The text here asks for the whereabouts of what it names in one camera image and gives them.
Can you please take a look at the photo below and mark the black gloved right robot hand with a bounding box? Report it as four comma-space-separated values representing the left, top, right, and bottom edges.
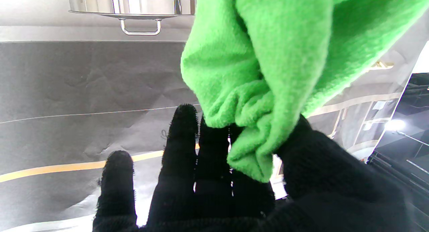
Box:
92, 104, 429, 232

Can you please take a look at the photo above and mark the green microfibre towel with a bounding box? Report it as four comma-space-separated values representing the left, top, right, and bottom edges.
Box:
180, 0, 429, 183

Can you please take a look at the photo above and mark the printed steel stock pot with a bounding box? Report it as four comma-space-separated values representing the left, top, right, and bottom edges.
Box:
67, 0, 196, 36

